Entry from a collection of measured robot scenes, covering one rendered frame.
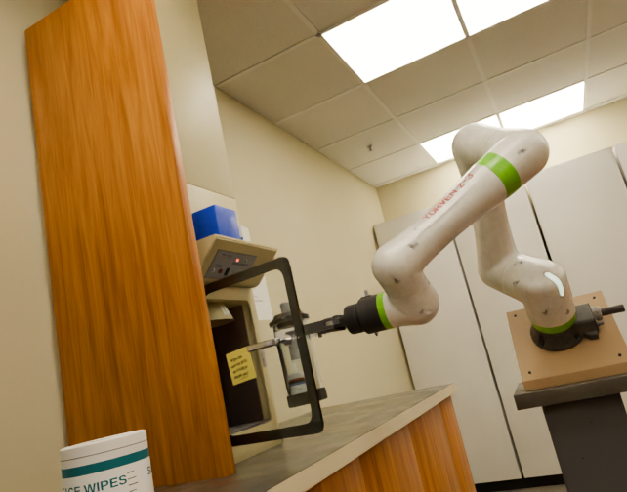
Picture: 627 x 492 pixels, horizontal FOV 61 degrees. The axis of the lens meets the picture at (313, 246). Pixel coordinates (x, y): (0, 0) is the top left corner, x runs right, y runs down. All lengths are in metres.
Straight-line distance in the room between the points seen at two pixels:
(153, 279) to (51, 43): 0.85
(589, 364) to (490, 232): 0.44
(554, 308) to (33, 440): 1.40
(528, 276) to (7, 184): 1.48
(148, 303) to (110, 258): 0.18
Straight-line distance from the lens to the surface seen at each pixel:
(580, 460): 1.69
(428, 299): 1.27
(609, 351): 1.68
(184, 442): 1.35
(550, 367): 1.67
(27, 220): 1.73
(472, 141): 1.46
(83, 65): 1.75
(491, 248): 1.62
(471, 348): 4.28
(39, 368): 1.63
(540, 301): 1.57
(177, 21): 1.94
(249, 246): 1.51
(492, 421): 4.32
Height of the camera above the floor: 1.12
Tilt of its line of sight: 13 degrees up
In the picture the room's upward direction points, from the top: 13 degrees counter-clockwise
